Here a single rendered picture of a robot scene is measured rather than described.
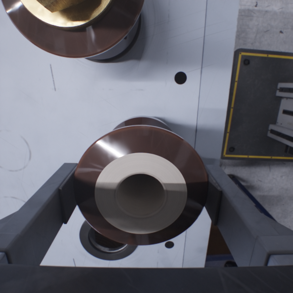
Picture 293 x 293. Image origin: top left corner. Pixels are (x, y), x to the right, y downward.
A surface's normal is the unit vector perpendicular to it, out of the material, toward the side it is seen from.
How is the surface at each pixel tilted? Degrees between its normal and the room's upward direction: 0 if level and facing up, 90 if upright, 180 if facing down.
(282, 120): 90
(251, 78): 0
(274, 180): 0
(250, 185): 0
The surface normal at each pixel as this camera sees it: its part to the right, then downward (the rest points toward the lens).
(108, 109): 0.01, 0.30
